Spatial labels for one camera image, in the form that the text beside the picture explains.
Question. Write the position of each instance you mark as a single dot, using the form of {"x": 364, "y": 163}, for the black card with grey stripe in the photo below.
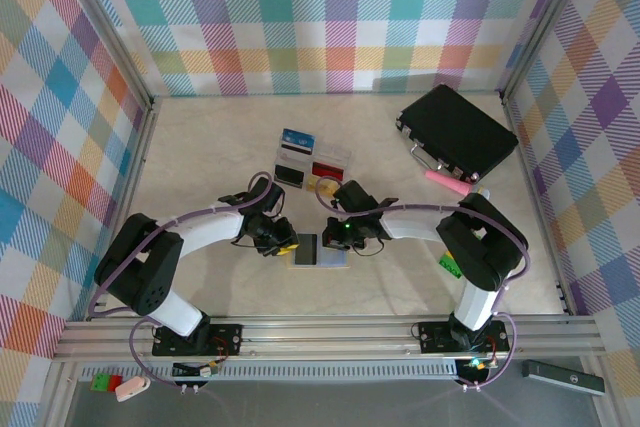
{"x": 306, "y": 249}

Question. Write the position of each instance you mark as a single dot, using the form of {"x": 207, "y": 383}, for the red card with dark stripe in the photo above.
{"x": 327, "y": 170}

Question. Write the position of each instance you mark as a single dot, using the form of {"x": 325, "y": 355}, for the tan card holder blue lining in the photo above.
{"x": 334, "y": 258}

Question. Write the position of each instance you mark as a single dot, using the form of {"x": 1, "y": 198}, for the white card with black stripe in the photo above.
{"x": 295, "y": 148}

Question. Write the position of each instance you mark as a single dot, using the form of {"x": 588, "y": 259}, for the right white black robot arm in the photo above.
{"x": 415, "y": 224}

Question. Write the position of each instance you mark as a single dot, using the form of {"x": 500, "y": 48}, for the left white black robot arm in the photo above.
{"x": 210, "y": 232}

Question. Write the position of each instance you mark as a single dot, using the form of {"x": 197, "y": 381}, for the gold credit card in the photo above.
{"x": 327, "y": 188}

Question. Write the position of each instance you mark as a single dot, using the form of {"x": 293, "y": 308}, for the clear acrylic card stand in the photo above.
{"x": 336, "y": 153}

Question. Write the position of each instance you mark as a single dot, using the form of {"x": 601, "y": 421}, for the plain black credit card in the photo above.
{"x": 290, "y": 176}

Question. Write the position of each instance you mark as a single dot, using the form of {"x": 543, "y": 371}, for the blue credit card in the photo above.
{"x": 298, "y": 136}

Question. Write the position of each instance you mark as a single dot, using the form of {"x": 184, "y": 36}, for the green yellow toy brick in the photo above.
{"x": 449, "y": 267}

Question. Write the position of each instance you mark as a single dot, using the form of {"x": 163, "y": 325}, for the black briefcase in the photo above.
{"x": 460, "y": 132}

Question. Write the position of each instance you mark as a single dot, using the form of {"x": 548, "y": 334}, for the small wiring connector board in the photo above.
{"x": 475, "y": 364}
{"x": 207, "y": 371}

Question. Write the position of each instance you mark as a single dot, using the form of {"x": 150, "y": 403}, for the pink eraser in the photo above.
{"x": 131, "y": 389}

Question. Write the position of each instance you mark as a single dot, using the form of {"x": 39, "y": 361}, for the red green block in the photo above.
{"x": 102, "y": 382}

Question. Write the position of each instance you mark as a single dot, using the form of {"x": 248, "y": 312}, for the black flat device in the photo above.
{"x": 560, "y": 377}

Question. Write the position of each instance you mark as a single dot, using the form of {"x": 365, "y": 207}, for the aluminium mounting rail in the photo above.
{"x": 325, "y": 342}

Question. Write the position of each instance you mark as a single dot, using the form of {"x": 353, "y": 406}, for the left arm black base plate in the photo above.
{"x": 227, "y": 339}

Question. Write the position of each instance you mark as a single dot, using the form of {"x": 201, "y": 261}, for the aluminium side rail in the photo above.
{"x": 127, "y": 187}
{"x": 537, "y": 207}

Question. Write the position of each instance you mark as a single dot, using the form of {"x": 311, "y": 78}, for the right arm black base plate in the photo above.
{"x": 430, "y": 337}

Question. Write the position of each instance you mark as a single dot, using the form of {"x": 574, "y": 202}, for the aluminium frame post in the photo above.
{"x": 107, "y": 32}
{"x": 545, "y": 22}

